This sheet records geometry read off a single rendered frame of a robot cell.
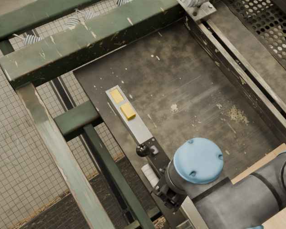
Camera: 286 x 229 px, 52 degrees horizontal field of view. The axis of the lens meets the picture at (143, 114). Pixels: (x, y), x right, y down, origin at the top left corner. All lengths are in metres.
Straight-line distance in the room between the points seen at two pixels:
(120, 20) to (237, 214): 0.79
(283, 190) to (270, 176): 0.03
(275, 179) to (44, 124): 0.68
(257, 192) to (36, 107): 0.72
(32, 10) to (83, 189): 0.95
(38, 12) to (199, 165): 1.24
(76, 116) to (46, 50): 0.24
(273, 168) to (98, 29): 0.75
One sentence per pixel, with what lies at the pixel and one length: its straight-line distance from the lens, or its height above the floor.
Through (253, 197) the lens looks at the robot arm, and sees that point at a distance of 0.51.
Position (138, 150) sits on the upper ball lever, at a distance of 0.80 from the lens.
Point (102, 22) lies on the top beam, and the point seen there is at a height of 1.93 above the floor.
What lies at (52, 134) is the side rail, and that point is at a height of 1.68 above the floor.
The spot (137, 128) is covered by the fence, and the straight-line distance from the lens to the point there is 0.95.
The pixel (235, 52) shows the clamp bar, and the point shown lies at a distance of 1.13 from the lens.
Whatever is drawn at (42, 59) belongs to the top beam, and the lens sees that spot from 1.02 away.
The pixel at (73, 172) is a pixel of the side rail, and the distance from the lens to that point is 0.90.
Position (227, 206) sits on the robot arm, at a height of 1.52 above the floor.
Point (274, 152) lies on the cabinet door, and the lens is 1.07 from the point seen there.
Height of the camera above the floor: 1.80
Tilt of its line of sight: 12 degrees down
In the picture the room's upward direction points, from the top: 26 degrees counter-clockwise
